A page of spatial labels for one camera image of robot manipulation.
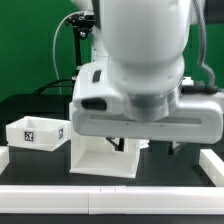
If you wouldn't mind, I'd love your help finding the white right fence rail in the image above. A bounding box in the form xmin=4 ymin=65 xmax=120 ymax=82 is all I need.
xmin=199 ymin=149 xmax=224 ymax=187

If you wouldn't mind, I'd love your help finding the white front fence rail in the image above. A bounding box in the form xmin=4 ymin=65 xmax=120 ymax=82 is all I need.
xmin=0 ymin=185 xmax=224 ymax=215

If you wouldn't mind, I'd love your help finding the white left fence rail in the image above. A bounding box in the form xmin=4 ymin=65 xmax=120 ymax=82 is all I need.
xmin=0 ymin=146 xmax=9 ymax=175

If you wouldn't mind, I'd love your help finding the white drawer cabinet frame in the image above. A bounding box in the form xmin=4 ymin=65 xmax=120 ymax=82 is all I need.
xmin=68 ymin=99 xmax=151 ymax=180

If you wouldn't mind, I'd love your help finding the white drawer with knob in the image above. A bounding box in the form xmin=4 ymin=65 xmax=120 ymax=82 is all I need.
xmin=6 ymin=116 xmax=71 ymax=152

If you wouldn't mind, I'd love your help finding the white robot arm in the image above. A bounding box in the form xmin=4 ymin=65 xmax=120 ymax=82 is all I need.
xmin=72 ymin=0 xmax=224 ymax=144

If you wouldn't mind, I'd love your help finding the black camera on stand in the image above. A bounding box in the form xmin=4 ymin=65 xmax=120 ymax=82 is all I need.
xmin=65 ymin=11 xmax=95 ymax=75

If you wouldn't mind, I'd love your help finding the white fence rail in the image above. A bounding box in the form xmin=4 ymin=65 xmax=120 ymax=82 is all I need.
xmin=0 ymin=185 xmax=224 ymax=215
xmin=199 ymin=149 xmax=224 ymax=187
xmin=0 ymin=146 xmax=9 ymax=175

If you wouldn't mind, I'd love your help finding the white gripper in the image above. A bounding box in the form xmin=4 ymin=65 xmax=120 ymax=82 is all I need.
xmin=72 ymin=63 xmax=224 ymax=155

